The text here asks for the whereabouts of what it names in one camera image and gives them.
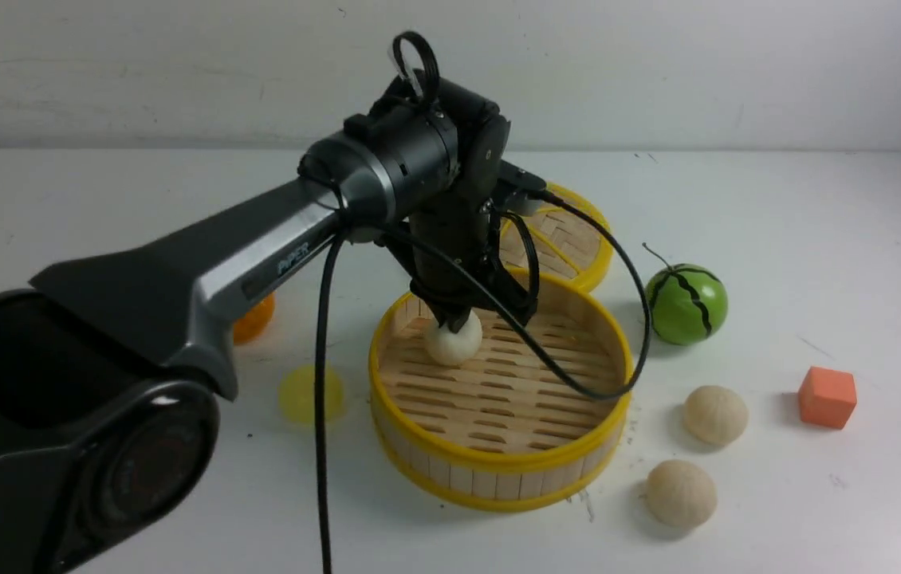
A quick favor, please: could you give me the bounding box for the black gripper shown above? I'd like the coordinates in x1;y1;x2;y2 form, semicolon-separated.
384;192;539;333

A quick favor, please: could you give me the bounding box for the white toy bun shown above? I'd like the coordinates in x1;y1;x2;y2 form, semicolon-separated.
423;310;483;367
645;460;719;530
683;385;750;447

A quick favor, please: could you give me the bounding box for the yellow toy bun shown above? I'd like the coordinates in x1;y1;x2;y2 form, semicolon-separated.
277;364;346;427

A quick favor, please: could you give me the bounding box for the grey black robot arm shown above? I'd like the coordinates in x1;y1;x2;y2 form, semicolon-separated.
0;80;538;573

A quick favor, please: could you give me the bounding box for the bamboo steamer tray yellow rim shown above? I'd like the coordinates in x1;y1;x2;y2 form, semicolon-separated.
369;293;630;512

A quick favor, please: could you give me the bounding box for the woven bamboo steamer lid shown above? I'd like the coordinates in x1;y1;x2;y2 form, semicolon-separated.
499;182;614;292

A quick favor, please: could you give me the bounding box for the orange toy tangerine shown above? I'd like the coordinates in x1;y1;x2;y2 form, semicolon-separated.
232;293;275;345

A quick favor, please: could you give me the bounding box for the green toy watermelon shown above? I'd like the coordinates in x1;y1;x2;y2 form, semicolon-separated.
641;243;729;346

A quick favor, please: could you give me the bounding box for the orange foam cube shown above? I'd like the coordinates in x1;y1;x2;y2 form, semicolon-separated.
797;366;856;431

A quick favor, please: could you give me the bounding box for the black cable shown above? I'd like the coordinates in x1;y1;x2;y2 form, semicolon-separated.
313;191;653;574

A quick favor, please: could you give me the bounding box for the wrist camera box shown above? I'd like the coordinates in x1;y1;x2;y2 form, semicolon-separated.
490;160;549;217

